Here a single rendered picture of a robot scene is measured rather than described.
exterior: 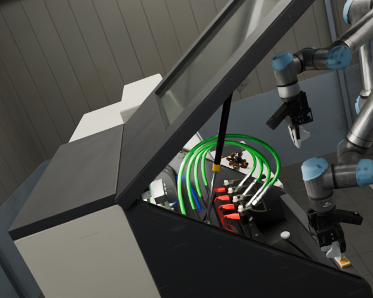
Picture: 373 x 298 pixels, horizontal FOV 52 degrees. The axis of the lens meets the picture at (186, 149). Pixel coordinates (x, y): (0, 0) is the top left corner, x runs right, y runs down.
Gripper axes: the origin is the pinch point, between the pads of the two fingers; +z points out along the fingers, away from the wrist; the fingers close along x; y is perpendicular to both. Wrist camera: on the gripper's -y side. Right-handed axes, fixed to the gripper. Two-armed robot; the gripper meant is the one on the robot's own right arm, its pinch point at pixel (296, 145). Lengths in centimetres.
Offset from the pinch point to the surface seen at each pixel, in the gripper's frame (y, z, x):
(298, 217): -6.7, 29.4, -1.7
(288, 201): -5.5, 29.4, 12.1
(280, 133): 55, 78, 211
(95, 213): -68, -22, -47
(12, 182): -186, 27, 183
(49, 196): -81, -26, -33
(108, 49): -73, -47, 231
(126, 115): -59, -28, 23
